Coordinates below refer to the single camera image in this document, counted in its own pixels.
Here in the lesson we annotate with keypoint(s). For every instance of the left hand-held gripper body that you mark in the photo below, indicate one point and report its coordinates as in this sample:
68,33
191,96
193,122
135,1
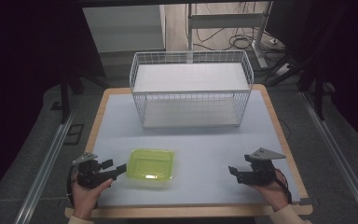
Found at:
88,174

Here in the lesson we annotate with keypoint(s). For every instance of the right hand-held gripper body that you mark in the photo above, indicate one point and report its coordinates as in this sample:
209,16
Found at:
261,169

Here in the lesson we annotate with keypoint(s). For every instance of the green plastic container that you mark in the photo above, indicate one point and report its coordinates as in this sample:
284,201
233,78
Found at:
150,164

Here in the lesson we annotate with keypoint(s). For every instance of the person's left hand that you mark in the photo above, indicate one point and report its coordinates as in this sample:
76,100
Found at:
85,197

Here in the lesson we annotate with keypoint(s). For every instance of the person's right hand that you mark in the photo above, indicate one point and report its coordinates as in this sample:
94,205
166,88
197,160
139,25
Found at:
272,193

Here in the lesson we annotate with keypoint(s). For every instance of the pale blue table mat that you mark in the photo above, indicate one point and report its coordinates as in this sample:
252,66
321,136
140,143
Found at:
199,155

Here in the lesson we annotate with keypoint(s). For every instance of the black floor vent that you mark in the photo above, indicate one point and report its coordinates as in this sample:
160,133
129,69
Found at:
74,134

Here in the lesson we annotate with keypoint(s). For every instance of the black stand leg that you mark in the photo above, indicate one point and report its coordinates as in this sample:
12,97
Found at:
64,99
319,96

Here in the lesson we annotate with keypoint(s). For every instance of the white power strip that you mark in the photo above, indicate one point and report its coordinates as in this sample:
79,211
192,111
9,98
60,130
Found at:
282,69

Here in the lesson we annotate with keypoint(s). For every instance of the dark curtain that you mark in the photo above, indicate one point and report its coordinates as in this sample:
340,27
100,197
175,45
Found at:
348,62
18,77

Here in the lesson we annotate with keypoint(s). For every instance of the white cabinet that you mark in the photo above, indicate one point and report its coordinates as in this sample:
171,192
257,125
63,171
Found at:
124,28

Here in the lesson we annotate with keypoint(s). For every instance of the aluminium rail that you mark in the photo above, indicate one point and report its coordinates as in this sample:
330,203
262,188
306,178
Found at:
43,168
338,155

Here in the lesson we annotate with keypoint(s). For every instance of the white metal desk frame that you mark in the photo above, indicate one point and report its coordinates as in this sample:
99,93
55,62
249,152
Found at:
227,20

